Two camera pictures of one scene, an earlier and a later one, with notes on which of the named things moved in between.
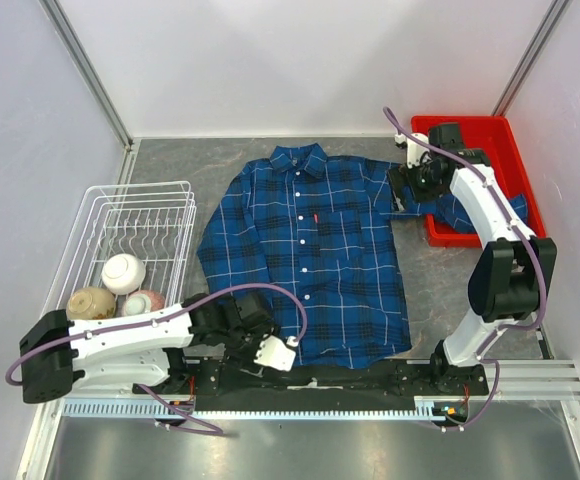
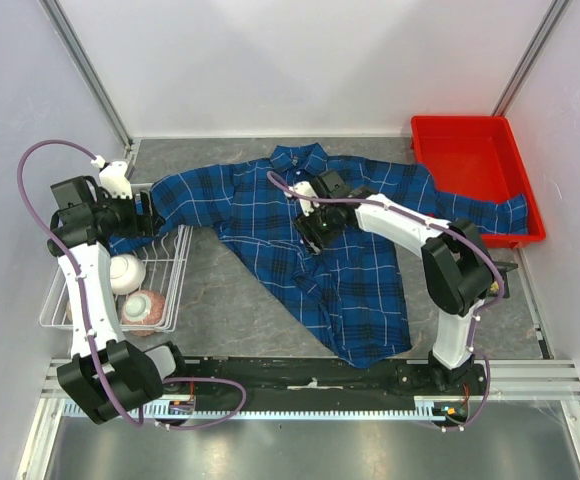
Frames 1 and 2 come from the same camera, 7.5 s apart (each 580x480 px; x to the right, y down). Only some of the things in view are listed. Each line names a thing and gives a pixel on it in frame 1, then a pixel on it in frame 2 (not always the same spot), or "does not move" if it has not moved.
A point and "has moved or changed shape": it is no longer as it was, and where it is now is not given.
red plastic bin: [496, 135] does not move
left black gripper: [245, 361] -> [146, 224]
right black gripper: [401, 176] -> [306, 226]
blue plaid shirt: [302, 242] has moved or changed shape
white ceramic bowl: [123, 273] does not move
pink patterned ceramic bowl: [142, 301] does not move
